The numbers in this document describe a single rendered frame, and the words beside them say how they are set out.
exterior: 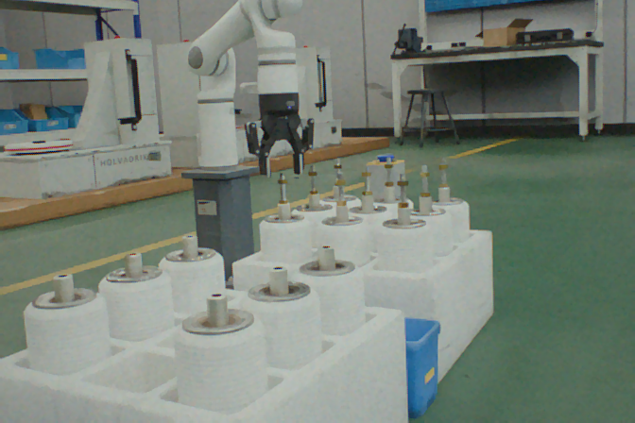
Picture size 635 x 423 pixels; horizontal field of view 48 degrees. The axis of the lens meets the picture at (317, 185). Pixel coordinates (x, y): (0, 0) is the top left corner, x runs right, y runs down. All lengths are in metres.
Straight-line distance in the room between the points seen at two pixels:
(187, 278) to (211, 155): 0.79
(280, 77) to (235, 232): 0.63
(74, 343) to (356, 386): 0.34
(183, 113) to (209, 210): 2.41
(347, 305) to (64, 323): 0.34
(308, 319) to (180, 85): 3.42
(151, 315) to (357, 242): 0.43
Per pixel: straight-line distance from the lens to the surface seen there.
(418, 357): 1.07
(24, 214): 3.16
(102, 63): 3.81
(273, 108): 1.28
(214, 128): 1.80
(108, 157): 3.53
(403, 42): 6.01
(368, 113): 7.16
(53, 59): 7.03
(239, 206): 1.81
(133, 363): 0.93
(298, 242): 1.30
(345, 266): 0.95
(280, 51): 1.29
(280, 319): 0.82
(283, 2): 1.29
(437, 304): 1.19
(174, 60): 4.22
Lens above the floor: 0.49
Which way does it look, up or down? 8 degrees down
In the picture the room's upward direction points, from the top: 3 degrees counter-clockwise
